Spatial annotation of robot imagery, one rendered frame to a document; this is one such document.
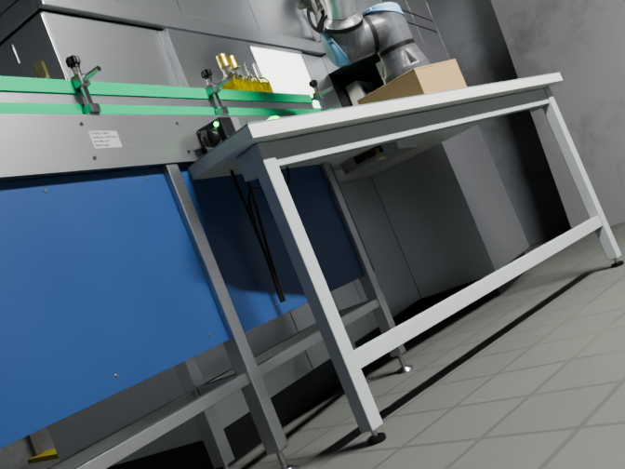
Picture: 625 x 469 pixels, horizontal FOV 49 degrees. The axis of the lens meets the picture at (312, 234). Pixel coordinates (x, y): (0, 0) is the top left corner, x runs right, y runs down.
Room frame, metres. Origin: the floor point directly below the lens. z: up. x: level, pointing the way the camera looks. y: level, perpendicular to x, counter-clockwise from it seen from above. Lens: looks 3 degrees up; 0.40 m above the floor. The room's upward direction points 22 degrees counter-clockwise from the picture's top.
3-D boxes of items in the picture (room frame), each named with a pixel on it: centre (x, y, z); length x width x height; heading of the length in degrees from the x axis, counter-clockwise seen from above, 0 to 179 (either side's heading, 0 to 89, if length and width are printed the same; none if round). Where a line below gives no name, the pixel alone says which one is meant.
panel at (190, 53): (2.61, -0.02, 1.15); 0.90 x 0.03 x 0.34; 150
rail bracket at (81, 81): (1.42, 0.31, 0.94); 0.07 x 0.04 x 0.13; 60
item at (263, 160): (2.09, -0.47, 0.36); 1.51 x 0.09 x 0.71; 135
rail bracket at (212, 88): (1.82, 0.08, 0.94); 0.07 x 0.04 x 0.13; 60
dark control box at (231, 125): (1.71, 0.12, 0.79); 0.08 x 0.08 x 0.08; 60
